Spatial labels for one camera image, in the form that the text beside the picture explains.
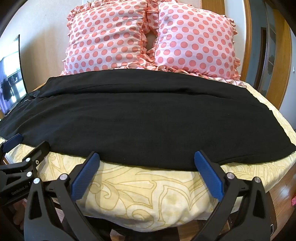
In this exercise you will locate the yellow patterned bed sheet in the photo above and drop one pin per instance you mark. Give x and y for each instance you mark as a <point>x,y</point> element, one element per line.
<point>138,192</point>

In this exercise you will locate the wooden door frame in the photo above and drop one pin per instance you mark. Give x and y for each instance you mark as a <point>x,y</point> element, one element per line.
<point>285,58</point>

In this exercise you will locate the wooden headboard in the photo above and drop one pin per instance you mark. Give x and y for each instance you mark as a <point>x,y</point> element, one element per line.
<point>212,5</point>

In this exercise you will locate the pink polka dot pillow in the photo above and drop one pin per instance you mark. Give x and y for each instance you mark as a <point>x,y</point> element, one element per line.
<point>194,39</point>
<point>104,34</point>

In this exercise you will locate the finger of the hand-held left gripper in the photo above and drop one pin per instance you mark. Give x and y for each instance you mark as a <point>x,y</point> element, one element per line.
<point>38,153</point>
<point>13,140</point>

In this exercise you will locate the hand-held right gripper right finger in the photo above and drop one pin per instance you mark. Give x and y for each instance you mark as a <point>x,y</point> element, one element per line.
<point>208,173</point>

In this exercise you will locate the window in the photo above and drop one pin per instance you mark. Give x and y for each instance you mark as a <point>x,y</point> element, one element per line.
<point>11,76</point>

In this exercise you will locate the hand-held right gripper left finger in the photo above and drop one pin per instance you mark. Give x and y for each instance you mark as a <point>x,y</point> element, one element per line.
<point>85,174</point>

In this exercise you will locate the black pants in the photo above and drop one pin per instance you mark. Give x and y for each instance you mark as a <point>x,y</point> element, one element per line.
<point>138,115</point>

